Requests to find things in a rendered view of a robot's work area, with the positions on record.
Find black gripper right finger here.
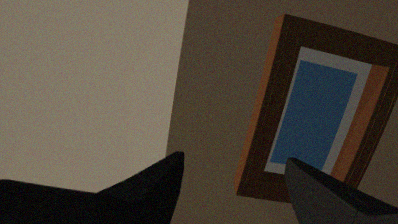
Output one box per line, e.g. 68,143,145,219
285,157,398,224

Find brown picture frame with blue picture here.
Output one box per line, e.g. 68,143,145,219
233,14,398,204

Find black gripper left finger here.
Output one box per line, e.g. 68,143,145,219
0,152,184,224

